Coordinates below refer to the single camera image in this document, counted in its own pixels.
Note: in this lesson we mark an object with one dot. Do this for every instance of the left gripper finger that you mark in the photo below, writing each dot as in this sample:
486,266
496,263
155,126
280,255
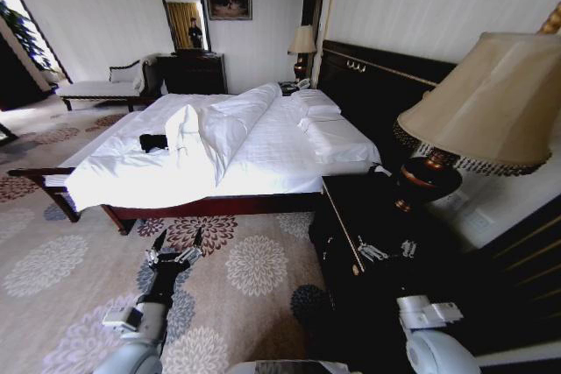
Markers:
154,251
193,250

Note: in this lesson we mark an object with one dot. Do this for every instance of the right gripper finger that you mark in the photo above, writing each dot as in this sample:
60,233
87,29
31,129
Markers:
370,252
409,248

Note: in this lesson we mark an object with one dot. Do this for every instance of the white bed sheet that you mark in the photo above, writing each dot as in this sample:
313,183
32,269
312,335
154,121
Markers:
280,146

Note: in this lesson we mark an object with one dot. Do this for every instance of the dark wooden nightstand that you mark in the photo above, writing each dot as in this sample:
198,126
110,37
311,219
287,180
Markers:
372,216

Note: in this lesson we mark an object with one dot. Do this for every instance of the white duvet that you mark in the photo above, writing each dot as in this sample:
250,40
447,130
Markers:
166,172

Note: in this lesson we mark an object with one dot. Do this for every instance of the black garment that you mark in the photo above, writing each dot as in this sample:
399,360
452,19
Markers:
153,142

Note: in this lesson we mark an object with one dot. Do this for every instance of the large white pillow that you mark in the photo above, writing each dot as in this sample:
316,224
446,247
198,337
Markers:
342,137

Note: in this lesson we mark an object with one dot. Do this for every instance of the small white pillow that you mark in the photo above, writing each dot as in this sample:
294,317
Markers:
322,104

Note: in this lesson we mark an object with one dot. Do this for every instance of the dark wooden headboard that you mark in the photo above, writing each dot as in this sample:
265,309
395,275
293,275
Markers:
372,93

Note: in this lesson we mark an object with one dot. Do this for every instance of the large beige table lamp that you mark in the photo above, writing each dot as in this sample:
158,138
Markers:
491,107

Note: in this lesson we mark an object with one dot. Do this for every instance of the white chaise longue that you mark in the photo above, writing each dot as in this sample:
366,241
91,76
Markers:
96,89

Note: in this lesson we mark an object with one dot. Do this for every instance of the dark wooden dresser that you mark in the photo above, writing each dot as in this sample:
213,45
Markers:
193,74

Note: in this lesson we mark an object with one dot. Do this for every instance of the white throw blanket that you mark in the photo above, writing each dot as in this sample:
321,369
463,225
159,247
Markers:
144,69

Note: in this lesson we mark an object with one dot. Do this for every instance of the white desk telephone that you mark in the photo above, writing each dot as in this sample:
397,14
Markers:
298,84

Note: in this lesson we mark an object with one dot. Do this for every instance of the person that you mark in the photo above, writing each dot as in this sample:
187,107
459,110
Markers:
195,34

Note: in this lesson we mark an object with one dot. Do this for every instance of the small beige table lamp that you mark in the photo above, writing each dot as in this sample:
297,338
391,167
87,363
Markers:
302,41

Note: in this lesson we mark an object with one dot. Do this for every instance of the green potted plant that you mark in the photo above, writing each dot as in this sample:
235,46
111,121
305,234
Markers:
22,32

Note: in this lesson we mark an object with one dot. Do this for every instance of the dark wooden bed frame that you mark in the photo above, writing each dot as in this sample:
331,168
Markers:
210,205

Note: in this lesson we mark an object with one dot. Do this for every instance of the white wall socket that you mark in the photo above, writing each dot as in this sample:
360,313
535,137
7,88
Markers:
477,220

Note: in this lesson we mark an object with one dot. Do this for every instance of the dark framed wall mirror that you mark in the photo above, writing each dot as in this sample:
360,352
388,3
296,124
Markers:
184,15

